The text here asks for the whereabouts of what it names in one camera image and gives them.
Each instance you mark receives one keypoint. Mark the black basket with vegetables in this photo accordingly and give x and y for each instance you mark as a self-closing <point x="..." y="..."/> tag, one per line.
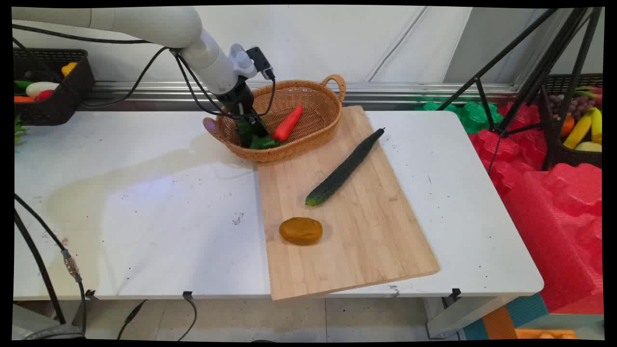
<point x="58" y="108"/>

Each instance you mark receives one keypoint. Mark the green foam block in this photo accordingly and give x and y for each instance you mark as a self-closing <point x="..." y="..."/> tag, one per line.
<point x="475" y="118"/>

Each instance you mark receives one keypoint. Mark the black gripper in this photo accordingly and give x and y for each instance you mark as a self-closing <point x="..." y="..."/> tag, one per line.
<point x="237" y="99"/>

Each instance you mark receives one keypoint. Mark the red tomato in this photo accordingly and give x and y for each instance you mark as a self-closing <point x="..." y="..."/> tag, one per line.
<point x="45" y="95"/>

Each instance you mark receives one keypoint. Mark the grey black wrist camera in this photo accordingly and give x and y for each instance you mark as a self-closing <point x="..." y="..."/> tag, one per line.
<point x="250" y="60"/>

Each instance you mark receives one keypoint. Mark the white radish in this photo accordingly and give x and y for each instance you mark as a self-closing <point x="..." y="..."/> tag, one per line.
<point x="42" y="88"/>

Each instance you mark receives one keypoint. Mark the white table leg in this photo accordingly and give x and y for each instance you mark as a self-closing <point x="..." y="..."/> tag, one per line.
<point x="458" y="318"/>

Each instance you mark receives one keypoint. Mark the purple grape bunch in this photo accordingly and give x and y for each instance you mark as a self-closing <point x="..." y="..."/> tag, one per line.
<point x="576" y="107"/>

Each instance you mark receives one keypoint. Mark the wooden cutting board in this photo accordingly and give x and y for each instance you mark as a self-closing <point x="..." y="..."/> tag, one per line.
<point x="347" y="231"/>

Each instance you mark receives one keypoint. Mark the green plant leaves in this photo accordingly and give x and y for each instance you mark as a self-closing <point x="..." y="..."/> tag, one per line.
<point x="19" y="132"/>

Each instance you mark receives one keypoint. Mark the red foam block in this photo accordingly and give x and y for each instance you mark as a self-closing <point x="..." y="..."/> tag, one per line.
<point x="554" y="217"/>

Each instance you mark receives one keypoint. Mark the yellow banana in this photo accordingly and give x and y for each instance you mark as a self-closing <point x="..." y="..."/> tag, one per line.
<point x="596" y="124"/>
<point x="578" y="131"/>

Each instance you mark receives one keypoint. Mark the orange carrot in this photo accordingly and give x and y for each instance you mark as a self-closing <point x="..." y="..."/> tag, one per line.
<point x="24" y="99"/>

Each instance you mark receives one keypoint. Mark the teal and orange mat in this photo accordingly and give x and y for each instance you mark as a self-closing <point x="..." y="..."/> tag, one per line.
<point x="506" y="323"/>

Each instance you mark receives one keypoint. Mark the brown potato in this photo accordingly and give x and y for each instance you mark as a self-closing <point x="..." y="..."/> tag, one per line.
<point x="301" y="231"/>

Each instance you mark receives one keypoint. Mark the red chili pepper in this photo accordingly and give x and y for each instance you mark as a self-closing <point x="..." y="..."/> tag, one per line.
<point x="288" y="124"/>

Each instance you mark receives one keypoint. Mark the black camera tripod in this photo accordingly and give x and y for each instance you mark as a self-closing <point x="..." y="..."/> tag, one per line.
<point x="544" y="72"/>

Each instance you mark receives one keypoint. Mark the yellow bell pepper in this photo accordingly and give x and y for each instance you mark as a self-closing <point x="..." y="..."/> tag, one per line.
<point x="69" y="68"/>

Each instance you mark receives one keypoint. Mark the black table clip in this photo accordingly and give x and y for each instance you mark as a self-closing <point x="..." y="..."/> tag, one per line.
<point x="90" y="294"/>
<point x="187" y="295"/>
<point x="456" y="292"/>

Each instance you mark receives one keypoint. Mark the black basket with fruit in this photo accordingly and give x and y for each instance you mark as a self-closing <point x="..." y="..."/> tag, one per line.
<point x="578" y="159"/>

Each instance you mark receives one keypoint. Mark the green leafy vegetable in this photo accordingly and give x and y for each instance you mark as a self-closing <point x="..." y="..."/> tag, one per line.
<point x="262" y="143"/>

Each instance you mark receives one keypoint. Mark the aluminium wall rail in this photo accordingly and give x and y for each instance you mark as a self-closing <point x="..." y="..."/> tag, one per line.
<point x="385" y="91"/>

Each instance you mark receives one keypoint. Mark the pale yellow fruit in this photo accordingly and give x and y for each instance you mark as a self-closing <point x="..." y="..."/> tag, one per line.
<point x="589" y="146"/>

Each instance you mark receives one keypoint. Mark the dark green cucumber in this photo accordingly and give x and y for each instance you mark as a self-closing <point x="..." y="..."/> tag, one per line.
<point x="343" y="168"/>

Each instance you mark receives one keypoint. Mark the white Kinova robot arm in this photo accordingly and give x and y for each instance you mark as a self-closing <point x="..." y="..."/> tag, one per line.
<point x="144" y="24"/>

